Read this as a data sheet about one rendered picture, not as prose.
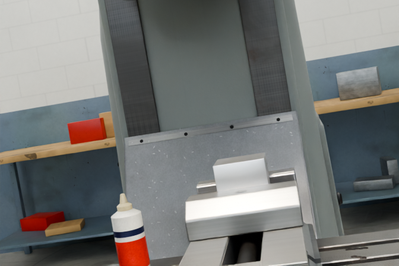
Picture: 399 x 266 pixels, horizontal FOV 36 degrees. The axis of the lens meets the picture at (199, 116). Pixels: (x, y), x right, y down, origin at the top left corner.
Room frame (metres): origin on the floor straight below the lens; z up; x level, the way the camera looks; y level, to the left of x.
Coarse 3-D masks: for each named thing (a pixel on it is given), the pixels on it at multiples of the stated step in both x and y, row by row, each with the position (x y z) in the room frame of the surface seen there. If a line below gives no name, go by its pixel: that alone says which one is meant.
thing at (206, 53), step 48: (144, 0) 1.12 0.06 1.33; (192, 0) 1.10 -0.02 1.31; (240, 0) 1.08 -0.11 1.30; (288, 0) 1.10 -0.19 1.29; (144, 48) 1.11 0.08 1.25; (192, 48) 1.10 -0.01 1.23; (240, 48) 1.09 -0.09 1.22; (288, 48) 1.08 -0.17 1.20; (144, 96) 1.11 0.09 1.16; (192, 96) 1.11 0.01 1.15; (240, 96) 1.09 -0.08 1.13; (288, 96) 1.07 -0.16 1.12; (336, 192) 1.15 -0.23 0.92
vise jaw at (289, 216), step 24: (216, 192) 0.69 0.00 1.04; (240, 192) 0.68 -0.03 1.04; (264, 192) 0.65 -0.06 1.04; (288, 192) 0.64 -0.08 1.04; (192, 216) 0.65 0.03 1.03; (216, 216) 0.64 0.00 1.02; (240, 216) 0.64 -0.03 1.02; (264, 216) 0.63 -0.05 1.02; (288, 216) 0.63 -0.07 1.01; (192, 240) 0.65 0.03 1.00
